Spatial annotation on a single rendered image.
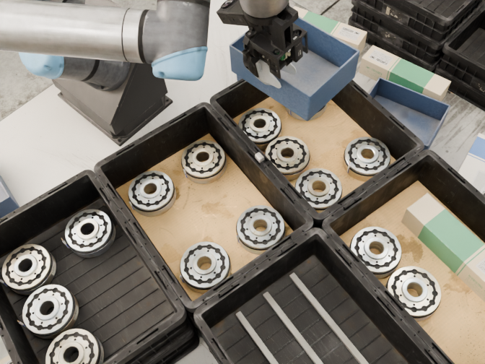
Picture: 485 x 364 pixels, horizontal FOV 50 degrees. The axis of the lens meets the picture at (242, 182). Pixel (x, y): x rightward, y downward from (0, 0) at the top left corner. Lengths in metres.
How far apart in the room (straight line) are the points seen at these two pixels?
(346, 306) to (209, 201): 0.37
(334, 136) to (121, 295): 0.61
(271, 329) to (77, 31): 0.65
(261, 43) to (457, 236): 0.55
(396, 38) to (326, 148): 0.95
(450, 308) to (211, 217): 0.52
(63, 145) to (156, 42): 0.83
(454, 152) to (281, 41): 0.75
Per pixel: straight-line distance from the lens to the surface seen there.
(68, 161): 1.50
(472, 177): 1.33
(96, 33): 0.78
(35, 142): 1.58
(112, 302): 1.13
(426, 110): 1.51
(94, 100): 1.44
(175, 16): 0.75
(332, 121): 1.30
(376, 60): 1.55
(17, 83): 2.80
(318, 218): 1.04
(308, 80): 1.06
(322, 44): 1.09
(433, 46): 2.04
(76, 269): 1.19
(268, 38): 0.87
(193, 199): 1.19
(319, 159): 1.23
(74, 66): 1.27
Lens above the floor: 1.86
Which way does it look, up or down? 59 degrees down
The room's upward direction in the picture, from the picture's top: 7 degrees counter-clockwise
